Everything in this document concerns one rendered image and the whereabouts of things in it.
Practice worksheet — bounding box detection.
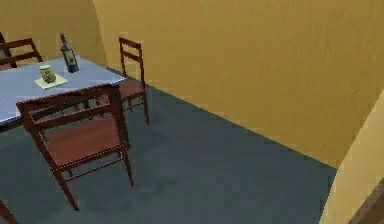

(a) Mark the green patterned jar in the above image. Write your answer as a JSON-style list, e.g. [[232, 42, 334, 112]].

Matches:
[[38, 64, 57, 84]]

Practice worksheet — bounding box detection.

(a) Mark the brown wooden door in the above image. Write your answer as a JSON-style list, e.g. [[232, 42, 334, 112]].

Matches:
[[348, 177, 384, 224]]

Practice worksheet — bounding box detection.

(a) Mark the dark red wooden chair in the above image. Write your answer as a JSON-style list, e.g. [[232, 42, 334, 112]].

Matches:
[[15, 83, 135, 212], [99, 36, 151, 126], [0, 199, 19, 224], [0, 31, 44, 72]]

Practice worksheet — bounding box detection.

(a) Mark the pale yellow napkin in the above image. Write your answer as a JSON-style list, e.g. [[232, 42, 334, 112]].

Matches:
[[34, 73, 69, 90]]

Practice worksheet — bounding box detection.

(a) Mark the pale blue dining table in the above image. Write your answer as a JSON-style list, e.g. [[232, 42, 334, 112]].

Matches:
[[0, 55, 127, 132]]

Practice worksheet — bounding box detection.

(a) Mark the dark wine bottle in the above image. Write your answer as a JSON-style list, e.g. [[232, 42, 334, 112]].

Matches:
[[59, 33, 80, 74]]

